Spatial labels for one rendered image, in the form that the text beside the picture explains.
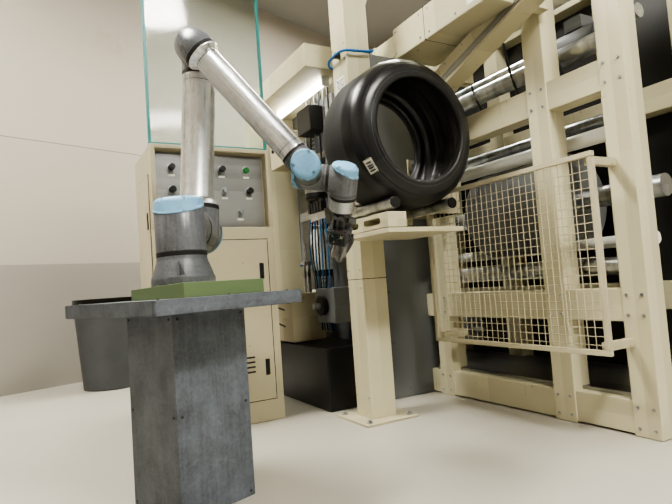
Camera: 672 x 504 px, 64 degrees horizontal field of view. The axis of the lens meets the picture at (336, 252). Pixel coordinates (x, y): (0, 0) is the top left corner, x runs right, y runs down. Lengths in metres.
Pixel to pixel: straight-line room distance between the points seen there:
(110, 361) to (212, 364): 2.41
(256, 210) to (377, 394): 1.02
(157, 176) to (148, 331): 1.04
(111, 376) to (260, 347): 1.66
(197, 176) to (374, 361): 1.12
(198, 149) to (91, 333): 2.33
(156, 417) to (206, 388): 0.16
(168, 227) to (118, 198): 3.18
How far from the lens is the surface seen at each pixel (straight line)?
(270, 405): 2.60
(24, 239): 4.49
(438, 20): 2.50
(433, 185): 2.17
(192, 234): 1.65
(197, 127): 1.90
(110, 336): 3.95
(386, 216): 2.03
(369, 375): 2.41
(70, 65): 4.97
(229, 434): 1.68
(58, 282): 4.54
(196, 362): 1.58
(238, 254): 2.51
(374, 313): 2.40
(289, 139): 1.70
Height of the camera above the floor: 0.61
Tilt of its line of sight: 3 degrees up
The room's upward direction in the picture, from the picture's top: 4 degrees counter-clockwise
